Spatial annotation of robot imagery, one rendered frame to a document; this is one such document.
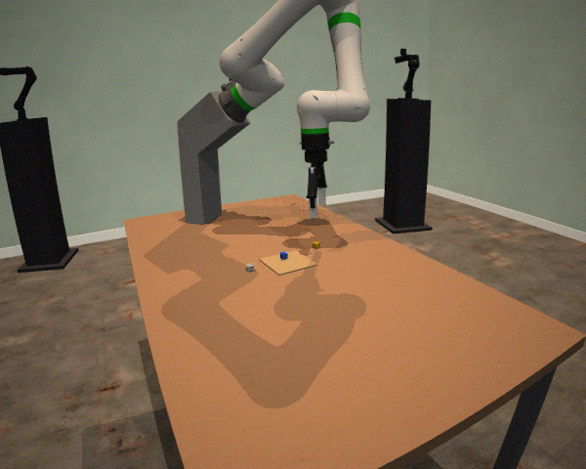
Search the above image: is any tan square mat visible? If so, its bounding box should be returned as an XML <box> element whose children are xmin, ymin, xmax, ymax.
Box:
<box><xmin>259</xmin><ymin>250</ymin><xmax>318</xmax><ymax>276</ymax></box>

